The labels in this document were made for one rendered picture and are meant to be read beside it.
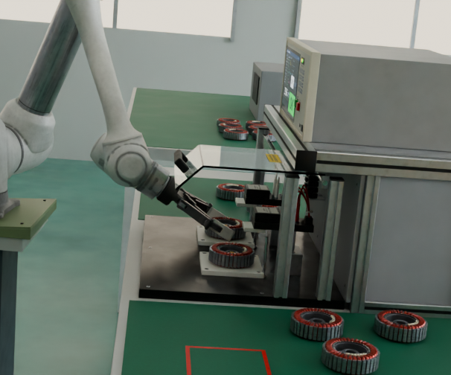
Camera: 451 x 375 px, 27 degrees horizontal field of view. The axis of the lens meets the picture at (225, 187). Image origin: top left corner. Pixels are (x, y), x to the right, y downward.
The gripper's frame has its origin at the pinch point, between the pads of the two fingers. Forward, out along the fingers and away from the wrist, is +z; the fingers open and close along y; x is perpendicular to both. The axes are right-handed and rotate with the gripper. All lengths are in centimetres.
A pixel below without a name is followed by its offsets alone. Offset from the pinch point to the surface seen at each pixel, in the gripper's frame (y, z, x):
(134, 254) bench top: 12.2, -17.9, -16.7
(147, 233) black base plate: -0.8, -16.3, -13.3
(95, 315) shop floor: -135, 5, -90
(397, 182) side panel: 45, 16, 38
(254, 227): 27.6, 0.0, 9.3
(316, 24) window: -448, 64, 76
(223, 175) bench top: -90, 8, -2
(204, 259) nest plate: 23.0, -4.5, -5.1
